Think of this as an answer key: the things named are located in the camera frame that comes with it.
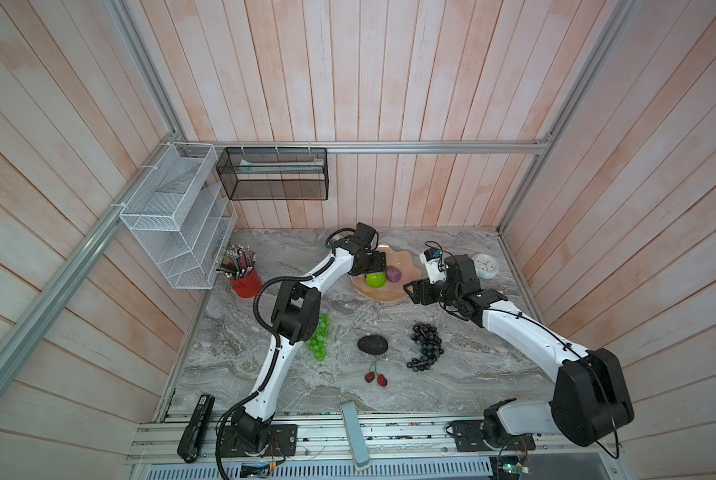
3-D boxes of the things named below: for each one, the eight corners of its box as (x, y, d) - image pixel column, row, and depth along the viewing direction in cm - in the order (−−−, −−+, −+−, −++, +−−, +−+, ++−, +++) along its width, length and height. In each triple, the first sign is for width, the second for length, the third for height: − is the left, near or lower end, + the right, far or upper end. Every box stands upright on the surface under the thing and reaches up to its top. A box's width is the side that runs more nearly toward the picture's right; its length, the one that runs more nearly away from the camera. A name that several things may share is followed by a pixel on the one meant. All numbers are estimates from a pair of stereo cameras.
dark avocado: (357, 355, 90) (357, 349, 86) (357, 341, 92) (357, 335, 89) (387, 355, 90) (388, 349, 86) (386, 341, 92) (387, 335, 89)
